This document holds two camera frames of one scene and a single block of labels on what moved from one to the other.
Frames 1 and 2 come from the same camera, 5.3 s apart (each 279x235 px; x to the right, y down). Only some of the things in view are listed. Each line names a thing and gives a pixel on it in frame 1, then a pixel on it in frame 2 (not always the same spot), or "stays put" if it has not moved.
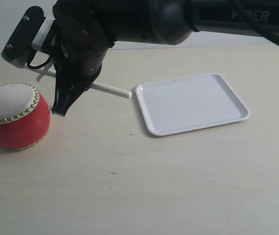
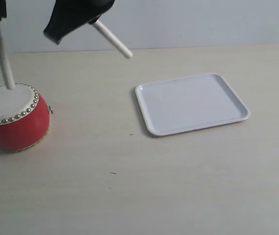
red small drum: [16, 116] stays put
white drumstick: [103, 88] → [125, 51]
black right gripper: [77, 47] → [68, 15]
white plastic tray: [174, 106] stays put
